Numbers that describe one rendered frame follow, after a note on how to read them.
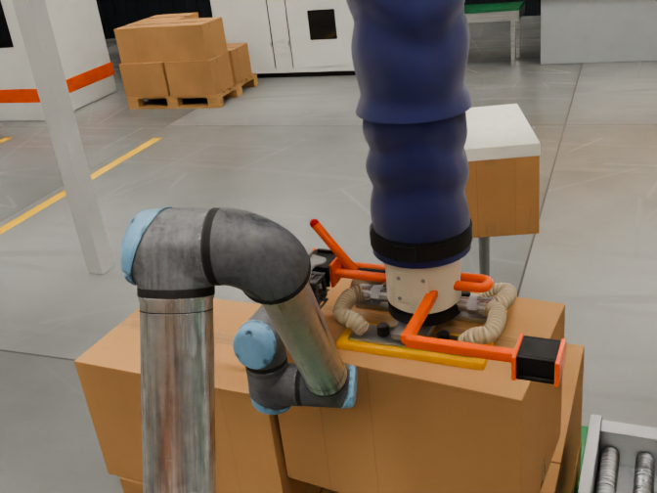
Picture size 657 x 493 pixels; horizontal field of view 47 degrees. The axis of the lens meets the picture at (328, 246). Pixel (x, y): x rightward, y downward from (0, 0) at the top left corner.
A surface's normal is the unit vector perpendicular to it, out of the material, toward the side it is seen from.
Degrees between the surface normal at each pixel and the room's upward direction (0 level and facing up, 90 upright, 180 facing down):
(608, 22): 90
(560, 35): 90
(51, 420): 0
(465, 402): 90
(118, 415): 90
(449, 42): 75
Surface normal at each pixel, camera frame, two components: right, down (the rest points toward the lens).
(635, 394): -0.11, -0.90
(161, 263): -0.13, 0.06
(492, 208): -0.07, 0.43
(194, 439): 0.57, 0.04
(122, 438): -0.41, 0.43
